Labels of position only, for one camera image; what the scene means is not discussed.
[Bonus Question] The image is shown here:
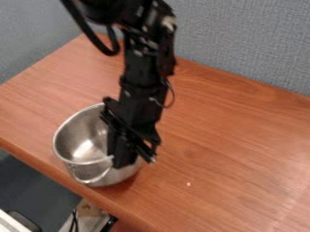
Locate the stainless steel pot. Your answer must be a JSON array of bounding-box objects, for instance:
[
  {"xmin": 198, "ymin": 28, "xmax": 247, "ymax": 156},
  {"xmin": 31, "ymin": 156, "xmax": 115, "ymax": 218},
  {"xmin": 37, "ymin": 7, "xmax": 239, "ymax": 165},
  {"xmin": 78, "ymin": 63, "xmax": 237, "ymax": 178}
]
[{"xmin": 52, "ymin": 103, "xmax": 142, "ymax": 188}]

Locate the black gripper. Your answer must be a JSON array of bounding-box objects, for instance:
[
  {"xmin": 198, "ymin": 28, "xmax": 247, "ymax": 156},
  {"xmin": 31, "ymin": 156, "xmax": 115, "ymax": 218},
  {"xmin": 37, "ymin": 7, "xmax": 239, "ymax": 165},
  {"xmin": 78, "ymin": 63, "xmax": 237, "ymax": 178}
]
[{"xmin": 100, "ymin": 81, "xmax": 168, "ymax": 169}]

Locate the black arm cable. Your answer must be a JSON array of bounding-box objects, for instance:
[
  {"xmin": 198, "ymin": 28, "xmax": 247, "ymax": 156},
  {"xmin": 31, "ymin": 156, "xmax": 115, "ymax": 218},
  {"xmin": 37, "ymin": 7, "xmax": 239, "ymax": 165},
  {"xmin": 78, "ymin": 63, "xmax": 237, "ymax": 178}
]
[{"xmin": 59, "ymin": 0, "xmax": 122, "ymax": 57}]

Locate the table leg bracket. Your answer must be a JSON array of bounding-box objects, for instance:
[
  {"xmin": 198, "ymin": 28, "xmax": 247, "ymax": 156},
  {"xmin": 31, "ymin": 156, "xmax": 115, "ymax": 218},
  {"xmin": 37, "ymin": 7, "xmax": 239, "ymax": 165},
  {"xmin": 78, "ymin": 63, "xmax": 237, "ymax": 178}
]
[{"xmin": 57, "ymin": 198, "xmax": 118, "ymax": 232}]

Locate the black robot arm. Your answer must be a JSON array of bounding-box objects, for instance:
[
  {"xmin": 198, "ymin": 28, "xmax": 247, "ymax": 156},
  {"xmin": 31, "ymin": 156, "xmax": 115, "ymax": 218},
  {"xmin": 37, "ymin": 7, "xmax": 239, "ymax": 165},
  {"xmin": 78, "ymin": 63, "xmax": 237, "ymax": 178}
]
[{"xmin": 61, "ymin": 0, "xmax": 176, "ymax": 169}]

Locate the white object bottom left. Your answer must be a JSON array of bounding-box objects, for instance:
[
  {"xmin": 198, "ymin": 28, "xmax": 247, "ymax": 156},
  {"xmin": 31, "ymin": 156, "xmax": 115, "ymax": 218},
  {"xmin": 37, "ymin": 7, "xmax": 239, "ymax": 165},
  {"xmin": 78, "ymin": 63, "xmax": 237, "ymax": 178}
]
[{"xmin": 0, "ymin": 209, "xmax": 41, "ymax": 232}]

